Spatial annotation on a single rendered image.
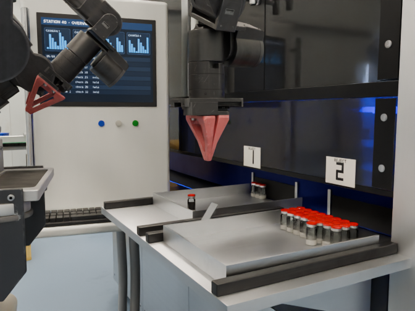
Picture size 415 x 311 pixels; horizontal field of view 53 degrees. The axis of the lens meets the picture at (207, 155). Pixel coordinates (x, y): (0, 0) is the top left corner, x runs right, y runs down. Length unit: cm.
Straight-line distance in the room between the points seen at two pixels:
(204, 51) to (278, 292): 38
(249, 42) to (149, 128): 91
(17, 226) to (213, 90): 34
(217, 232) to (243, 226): 7
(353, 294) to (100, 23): 76
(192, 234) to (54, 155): 75
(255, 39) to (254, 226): 46
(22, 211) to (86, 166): 91
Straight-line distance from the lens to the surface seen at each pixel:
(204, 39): 64
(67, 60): 95
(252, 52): 70
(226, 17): 63
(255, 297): 65
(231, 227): 96
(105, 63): 95
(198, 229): 92
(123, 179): 155
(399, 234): 88
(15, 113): 965
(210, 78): 64
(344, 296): 91
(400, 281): 91
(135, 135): 154
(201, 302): 165
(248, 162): 123
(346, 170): 94
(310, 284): 71
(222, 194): 133
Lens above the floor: 115
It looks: 6 degrees down
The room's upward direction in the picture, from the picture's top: straight up
